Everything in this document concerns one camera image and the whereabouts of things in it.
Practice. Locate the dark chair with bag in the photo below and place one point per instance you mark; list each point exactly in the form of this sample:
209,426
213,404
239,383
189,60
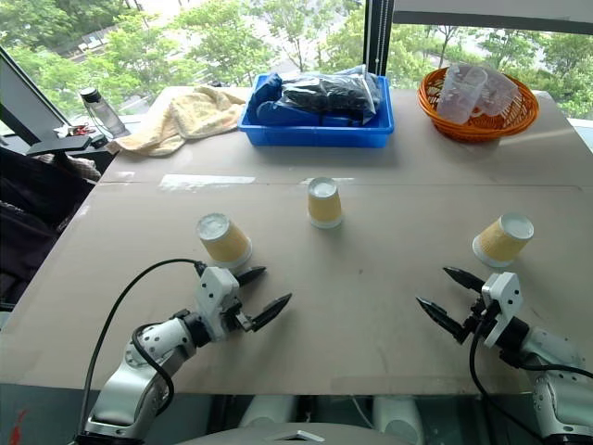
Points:
32,208

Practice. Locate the yellow ribbed paper cup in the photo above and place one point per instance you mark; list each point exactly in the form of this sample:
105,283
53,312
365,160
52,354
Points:
224,243
324,206
502,241

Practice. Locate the blue plastic bin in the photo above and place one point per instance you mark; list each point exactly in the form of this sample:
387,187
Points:
315,134

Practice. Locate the grey robot torso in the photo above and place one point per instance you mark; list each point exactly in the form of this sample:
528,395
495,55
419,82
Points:
287,433

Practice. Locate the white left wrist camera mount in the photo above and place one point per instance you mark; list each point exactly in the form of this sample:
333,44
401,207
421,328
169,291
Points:
214,296

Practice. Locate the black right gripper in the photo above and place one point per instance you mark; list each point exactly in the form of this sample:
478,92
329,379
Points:
482,313

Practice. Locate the blue cloth bundle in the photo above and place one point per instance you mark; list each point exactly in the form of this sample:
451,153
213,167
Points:
264,99

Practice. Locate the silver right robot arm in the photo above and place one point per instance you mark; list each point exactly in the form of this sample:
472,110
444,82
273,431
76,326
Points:
551,371

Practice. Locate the black flat stand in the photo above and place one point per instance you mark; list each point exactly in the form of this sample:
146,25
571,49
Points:
60,144

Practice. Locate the clear bag of black items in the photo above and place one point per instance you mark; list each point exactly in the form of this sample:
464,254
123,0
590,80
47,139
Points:
329,97

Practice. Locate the pale yellow towel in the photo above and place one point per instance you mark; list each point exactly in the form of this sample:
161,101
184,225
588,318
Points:
190,118

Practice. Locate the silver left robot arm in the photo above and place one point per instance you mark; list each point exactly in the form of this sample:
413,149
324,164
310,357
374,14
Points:
139,366

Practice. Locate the white rounded robot leg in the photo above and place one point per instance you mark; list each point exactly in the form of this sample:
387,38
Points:
266,410
398,415

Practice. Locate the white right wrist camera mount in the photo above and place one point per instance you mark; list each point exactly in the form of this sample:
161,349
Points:
502,301

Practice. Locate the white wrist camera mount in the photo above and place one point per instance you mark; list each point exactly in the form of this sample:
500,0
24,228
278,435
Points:
214,296
502,301

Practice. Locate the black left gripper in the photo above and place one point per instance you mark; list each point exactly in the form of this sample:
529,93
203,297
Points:
235,315

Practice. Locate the clear water bottle black cap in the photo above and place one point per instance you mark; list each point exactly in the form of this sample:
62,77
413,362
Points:
104,113

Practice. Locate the black window frame post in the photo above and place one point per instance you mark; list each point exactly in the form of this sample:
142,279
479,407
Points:
371,37

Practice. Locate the orange woven plastic basket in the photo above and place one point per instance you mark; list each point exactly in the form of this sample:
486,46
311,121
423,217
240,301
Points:
482,130

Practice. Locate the clear plastic measuring cup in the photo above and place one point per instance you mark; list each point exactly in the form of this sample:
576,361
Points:
458,95
500,95

